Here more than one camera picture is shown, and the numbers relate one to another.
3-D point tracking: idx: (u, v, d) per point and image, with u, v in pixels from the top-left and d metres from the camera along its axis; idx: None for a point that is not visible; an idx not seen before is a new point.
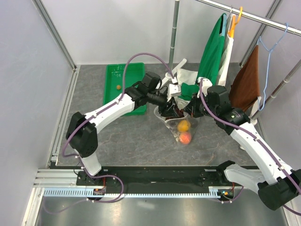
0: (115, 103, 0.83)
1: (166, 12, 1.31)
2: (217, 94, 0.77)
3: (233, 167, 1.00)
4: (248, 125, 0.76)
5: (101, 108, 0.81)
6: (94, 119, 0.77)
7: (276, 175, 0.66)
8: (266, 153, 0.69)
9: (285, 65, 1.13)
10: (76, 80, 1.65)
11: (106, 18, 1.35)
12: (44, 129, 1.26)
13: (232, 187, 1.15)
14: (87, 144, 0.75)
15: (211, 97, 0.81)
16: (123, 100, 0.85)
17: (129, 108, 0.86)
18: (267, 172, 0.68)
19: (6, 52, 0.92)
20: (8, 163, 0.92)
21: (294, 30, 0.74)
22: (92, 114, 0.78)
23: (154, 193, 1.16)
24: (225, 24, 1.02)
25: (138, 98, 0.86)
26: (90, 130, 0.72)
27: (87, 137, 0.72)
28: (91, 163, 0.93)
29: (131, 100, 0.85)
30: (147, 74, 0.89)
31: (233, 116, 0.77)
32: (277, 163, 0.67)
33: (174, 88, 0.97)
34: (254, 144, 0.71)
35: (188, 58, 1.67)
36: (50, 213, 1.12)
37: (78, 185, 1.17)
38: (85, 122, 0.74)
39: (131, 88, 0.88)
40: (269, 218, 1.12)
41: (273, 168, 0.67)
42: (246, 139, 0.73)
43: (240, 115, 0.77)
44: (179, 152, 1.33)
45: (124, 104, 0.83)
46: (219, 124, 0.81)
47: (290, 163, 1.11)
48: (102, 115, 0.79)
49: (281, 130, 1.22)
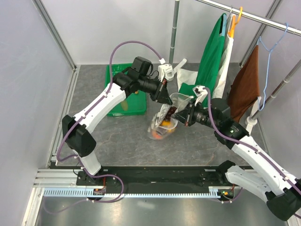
0: (104, 96, 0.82)
1: (166, 12, 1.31)
2: (220, 111, 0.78)
3: (236, 169, 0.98)
4: (247, 139, 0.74)
5: (90, 106, 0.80)
6: (84, 120, 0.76)
7: (282, 186, 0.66)
8: (270, 165, 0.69)
9: (285, 65, 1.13)
10: (76, 80, 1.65)
11: (106, 18, 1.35)
12: (44, 129, 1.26)
13: (232, 187, 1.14)
14: (84, 144, 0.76)
15: (213, 114, 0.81)
16: (111, 91, 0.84)
17: (120, 98, 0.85)
18: (273, 184, 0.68)
19: (6, 52, 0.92)
20: (8, 163, 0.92)
21: (294, 30, 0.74)
22: (81, 115, 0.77)
23: (154, 193, 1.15)
24: (225, 24, 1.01)
25: (127, 84, 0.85)
26: (82, 132, 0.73)
27: (81, 139, 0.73)
28: (90, 162, 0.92)
29: (120, 88, 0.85)
30: (136, 59, 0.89)
31: (232, 131, 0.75)
32: (281, 173, 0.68)
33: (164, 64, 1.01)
34: (256, 157, 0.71)
35: (188, 58, 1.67)
36: (50, 213, 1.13)
37: (78, 185, 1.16)
38: (75, 124, 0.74)
39: (120, 75, 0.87)
40: (268, 218, 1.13)
41: (278, 180, 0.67)
42: (248, 152, 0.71)
43: (239, 129, 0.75)
44: (179, 152, 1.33)
45: (112, 97, 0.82)
46: (218, 138, 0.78)
47: (291, 164, 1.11)
48: (91, 114, 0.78)
49: (280, 130, 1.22)
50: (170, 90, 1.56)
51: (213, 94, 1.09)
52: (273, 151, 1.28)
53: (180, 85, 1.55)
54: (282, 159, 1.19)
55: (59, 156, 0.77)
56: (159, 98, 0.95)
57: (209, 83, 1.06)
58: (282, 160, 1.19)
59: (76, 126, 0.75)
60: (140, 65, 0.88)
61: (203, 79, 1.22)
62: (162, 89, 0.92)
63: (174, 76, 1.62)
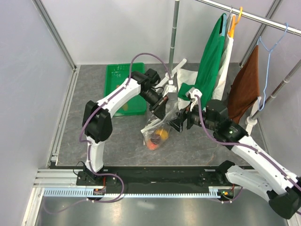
0: (123, 87, 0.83)
1: (166, 12, 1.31)
2: (217, 112, 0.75)
3: (235, 169, 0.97)
4: (245, 139, 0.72)
5: (111, 94, 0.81)
6: (106, 106, 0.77)
7: (284, 185, 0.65)
8: (271, 165, 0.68)
9: (285, 65, 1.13)
10: (76, 80, 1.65)
11: (107, 18, 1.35)
12: (44, 129, 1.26)
13: (232, 187, 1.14)
14: (104, 129, 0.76)
15: (211, 115, 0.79)
16: (130, 84, 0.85)
17: (136, 92, 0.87)
18: (274, 183, 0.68)
19: (6, 52, 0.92)
20: (8, 162, 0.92)
21: (294, 29, 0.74)
22: (104, 101, 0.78)
23: (154, 193, 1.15)
24: (225, 24, 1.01)
25: (143, 81, 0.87)
26: (105, 116, 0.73)
27: (103, 123, 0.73)
28: (97, 157, 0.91)
29: (137, 83, 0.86)
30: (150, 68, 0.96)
31: (231, 132, 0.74)
32: (282, 173, 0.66)
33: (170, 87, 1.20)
34: (256, 157, 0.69)
35: (188, 58, 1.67)
36: (50, 213, 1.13)
37: (78, 185, 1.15)
38: (99, 108, 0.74)
39: (137, 72, 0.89)
40: (268, 218, 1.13)
41: (280, 179, 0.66)
42: (248, 153, 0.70)
43: (237, 129, 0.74)
44: (179, 152, 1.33)
45: (131, 89, 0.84)
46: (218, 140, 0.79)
47: (291, 164, 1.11)
48: (113, 100, 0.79)
49: (280, 130, 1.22)
50: None
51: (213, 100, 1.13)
52: (273, 151, 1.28)
53: (180, 85, 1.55)
54: (282, 159, 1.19)
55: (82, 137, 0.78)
56: (155, 110, 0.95)
57: (209, 83, 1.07)
58: (282, 160, 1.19)
59: (99, 111, 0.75)
60: (154, 73, 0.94)
61: (203, 79, 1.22)
62: (162, 103, 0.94)
63: (174, 76, 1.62)
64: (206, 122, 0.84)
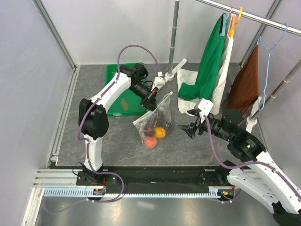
0: (114, 82, 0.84)
1: (166, 12, 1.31)
2: (235, 124, 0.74)
3: (238, 173, 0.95)
4: (262, 156, 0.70)
5: (103, 90, 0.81)
6: (101, 101, 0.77)
7: (297, 207, 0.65)
8: (286, 185, 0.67)
9: (285, 65, 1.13)
10: (76, 80, 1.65)
11: (106, 18, 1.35)
12: (44, 129, 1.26)
13: (232, 187, 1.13)
14: (101, 125, 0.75)
15: (227, 125, 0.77)
16: (120, 77, 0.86)
17: (127, 84, 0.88)
18: (287, 203, 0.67)
19: (6, 52, 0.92)
20: (8, 163, 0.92)
21: (294, 29, 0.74)
22: (97, 97, 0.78)
23: (154, 193, 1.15)
24: (225, 24, 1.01)
25: (132, 73, 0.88)
26: (100, 111, 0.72)
27: (99, 118, 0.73)
28: (95, 156, 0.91)
29: (127, 76, 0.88)
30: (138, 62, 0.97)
31: (248, 146, 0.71)
32: (297, 194, 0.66)
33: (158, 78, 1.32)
34: (272, 176, 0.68)
35: (188, 58, 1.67)
36: (50, 213, 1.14)
37: (78, 185, 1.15)
38: (93, 105, 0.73)
39: (124, 66, 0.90)
40: (268, 218, 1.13)
41: (294, 200, 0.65)
42: (264, 170, 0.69)
43: (255, 143, 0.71)
44: (179, 152, 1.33)
45: (122, 82, 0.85)
46: (232, 152, 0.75)
47: (291, 164, 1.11)
48: (106, 96, 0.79)
49: (280, 130, 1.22)
50: (170, 90, 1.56)
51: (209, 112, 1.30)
52: (273, 151, 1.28)
53: (180, 85, 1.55)
54: (282, 159, 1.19)
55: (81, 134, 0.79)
56: (145, 103, 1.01)
57: (209, 83, 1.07)
58: (282, 160, 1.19)
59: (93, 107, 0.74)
60: (141, 67, 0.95)
61: (203, 79, 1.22)
62: (150, 96, 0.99)
63: (174, 76, 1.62)
64: (220, 131, 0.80)
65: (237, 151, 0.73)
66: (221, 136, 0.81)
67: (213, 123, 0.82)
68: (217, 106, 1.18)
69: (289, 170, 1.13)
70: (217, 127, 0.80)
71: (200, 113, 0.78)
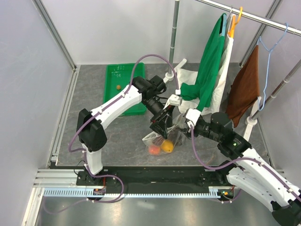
0: (122, 96, 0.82)
1: (166, 12, 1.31)
2: (222, 125, 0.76)
3: (238, 172, 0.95)
4: (249, 152, 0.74)
5: (108, 103, 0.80)
6: (100, 116, 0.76)
7: (287, 198, 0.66)
8: (273, 178, 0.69)
9: (285, 65, 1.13)
10: (76, 79, 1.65)
11: (107, 18, 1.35)
12: (44, 129, 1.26)
13: (232, 187, 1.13)
14: (96, 139, 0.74)
15: (215, 127, 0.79)
16: (129, 92, 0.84)
17: (136, 100, 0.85)
18: (277, 196, 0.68)
19: (7, 52, 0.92)
20: (7, 163, 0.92)
21: (294, 29, 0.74)
22: (98, 110, 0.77)
23: (154, 193, 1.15)
24: (225, 24, 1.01)
25: (145, 88, 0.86)
26: (96, 127, 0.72)
27: (94, 133, 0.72)
28: (94, 161, 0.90)
29: (138, 91, 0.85)
30: (155, 75, 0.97)
31: (235, 144, 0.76)
32: (285, 185, 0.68)
33: (174, 97, 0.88)
34: (259, 169, 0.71)
35: (188, 58, 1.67)
36: (50, 213, 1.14)
37: (78, 185, 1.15)
38: (91, 118, 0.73)
39: (139, 79, 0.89)
40: (268, 218, 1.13)
41: (282, 192, 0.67)
42: (251, 165, 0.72)
43: (241, 141, 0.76)
44: (179, 152, 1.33)
45: (130, 97, 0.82)
46: (222, 151, 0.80)
47: (291, 164, 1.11)
48: (107, 110, 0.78)
49: (280, 130, 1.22)
50: (170, 90, 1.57)
51: (203, 114, 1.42)
52: (273, 151, 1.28)
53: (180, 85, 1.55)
54: (282, 159, 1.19)
55: (71, 147, 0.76)
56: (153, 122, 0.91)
57: (209, 83, 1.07)
58: (282, 160, 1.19)
59: (91, 121, 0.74)
60: (160, 81, 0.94)
61: (203, 79, 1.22)
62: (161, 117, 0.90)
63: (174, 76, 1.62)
64: (210, 133, 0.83)
65: (225, 150, 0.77)
66: (212, 137, 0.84)
67: (204, 125, 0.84)
68: (217, 107, 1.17)
69: (289, 170, 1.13)
70: (208, 130, 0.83)
71: (188, 122, 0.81)
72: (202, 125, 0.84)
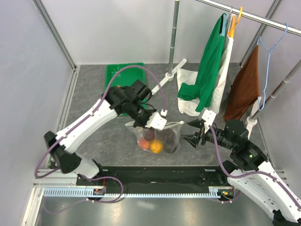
0: (89, 115, 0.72)
1: (166, 12, 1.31)
2: (238, 135, 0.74)
3: None
4: (264, 166, 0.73)
5: (75, 124, 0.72)
6: (65, 140, 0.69)
7: (297, 216, 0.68)
8: (286, 195, 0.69)
9: (285, 65, 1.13)
10: (76, 80, 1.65)
11: (106, 18, 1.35)
12: (44, 129, 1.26)
13: (232, 188, 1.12)
14: (64, 163, 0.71)
15: (229, 136, 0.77)
16: (99, 109, 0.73)
17: (109, 117, 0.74)
18: (287, 212, 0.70)
19: (6, 52, 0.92)
20: (7, 163, 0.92)
21: (294, 30, 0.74)
22: (62, 134, 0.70)
23: (154, 193, 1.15)
24: (225, 24, 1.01)
25: (119, 102, 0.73)
26: (61, 153, 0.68)
27: (59, 159, 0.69)
28: (83, 169, 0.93)
29: (109, 106, 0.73)
30: (138, 80, 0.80)
31: (250, 156, 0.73)
32: (297, 204, 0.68)
33: (157, 122, 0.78)
34: (273, 185, 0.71)
35: (188, 58, 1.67)
36: (50, 213, 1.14)
37: (78, 185, 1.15)
38: (54, 144, 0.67)
39: (114, 91, 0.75)
40: (268, 218, 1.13)
41: (293, 210, 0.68)
42: (266, 180, 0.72)
43: (257, 153, 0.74)
44: (179, 152, 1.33)
45: (100, 116, 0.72)
46: (235, 161, 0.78)
47: (292, 164, 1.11)
48: (73, 133, 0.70)
49: (280, 130, 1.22)
50: (170, 90, 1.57)
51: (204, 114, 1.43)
52: (273, 152, 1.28)
53: (179, 85, 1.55)
54: (282, 159, 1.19)
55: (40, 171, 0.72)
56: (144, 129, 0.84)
57: (209, 83, 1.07)
58: (282, 160, 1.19)
59: (56, 145, 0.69)
60: (142, 88, 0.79)
61: (203, 79, 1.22)
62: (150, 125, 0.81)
63: (174, 76, 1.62)
64: (223, 140, 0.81)
65: (239, 160, 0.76)
66: (225, 145, 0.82)
67: (217, 133, 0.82)
68: (217, 107, 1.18)
69: (289, 170, 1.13)
70: (221, 137, 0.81)
71: (205, 123, 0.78)
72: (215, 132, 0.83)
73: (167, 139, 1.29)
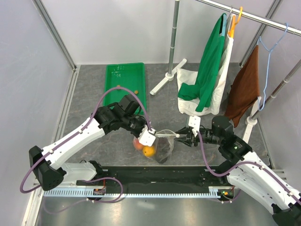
0: (78, 133, 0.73)
1: (166, 12, 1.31)
2: (223, 129, 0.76)
3: (238, 173, 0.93)
4: (250, 155, 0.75)
5: (61, 141, 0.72)
6: (51, 156, 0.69)
7: (288, 201, 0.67)
8: (273, 181, 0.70)
9: (285, 65, 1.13)
10: (76, 80, 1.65)
11: (107, 18, 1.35)
12: (44, 129, 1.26)
13: (232, 187, 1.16)
14: (46, 181, 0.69)
15: (215, 130, 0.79)
16: (88, 127, 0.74)
17: (97, 134, 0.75)
18: (278, 199, 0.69)
19: (6, 52, 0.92)
20: (7, 163, 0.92)
21: (294, 30, 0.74)
22: (49, 150, 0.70)
23: (154, 193, 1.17)
24: (225, 24, 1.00)
25: (108, 122, 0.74)
26: (45, 169, 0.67)
27: (42, 176, 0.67)
28: (76, 176, 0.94)
29: (98, 125, 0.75)
30: (126, 96, 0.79)
31: (236, 148, 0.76)
32: (285, 189, 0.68)
33: (145, 139, 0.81)
34: (260, 173, 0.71)
35: (188, 58, 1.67)
36: (50, 213, 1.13)
37: (78, 185, 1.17)
38: (39, 160, 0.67)
39: (103, 111, 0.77)
40: (269, 218, 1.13)
41: (283, 195, 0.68)
42: (253, 168, 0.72)
43: (242, 144, 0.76)
44: (179, 152, 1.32)
45: (88, 133, 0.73)
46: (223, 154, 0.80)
47: (292, 163, 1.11)
48: (59, 149, 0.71)
49: (280, 130, 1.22)
50: (170, 90, 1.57)
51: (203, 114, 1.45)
52: (273, 151, 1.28)
53: (179, 85, 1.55)
54: (282, 159, 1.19)
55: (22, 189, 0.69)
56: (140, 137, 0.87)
57: (209, 83, 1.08)
58: (282, 160, 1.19)
59: (42, 161, 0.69)
60: (130, 104, 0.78)
61: (203, 79, 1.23)
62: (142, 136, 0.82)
63: (174, 76, 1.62)
64: (213, 138, 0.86)
65: (226, 153, 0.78)
66: (215, 141, 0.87)
67: (205, 132, 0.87)
68: (217, 107, 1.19)
69: (289, 170, 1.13)
70: (209, 135, 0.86)
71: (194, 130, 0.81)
72: (203, 132, 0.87)
73: (162, 148, 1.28)
